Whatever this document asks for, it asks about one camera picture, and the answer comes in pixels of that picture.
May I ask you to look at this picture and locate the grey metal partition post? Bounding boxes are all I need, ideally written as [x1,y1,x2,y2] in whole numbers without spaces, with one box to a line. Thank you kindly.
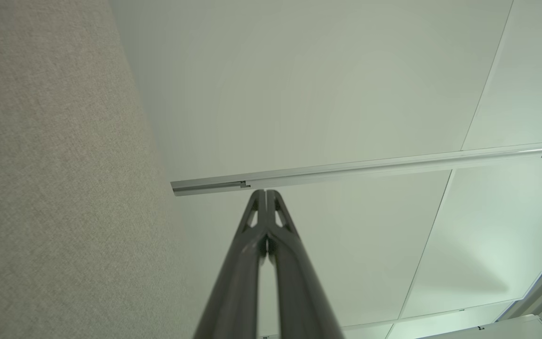
[171,140,542,197]

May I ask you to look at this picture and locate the grey fabric sofa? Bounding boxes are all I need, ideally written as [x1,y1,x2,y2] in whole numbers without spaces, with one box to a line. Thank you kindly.
[0,0,208,339]

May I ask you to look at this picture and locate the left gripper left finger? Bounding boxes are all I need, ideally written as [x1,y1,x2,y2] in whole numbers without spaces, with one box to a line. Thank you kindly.
[193,189,268,339]

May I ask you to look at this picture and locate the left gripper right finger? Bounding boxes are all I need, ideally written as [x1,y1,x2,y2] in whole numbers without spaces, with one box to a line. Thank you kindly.
[266,189,344,339]

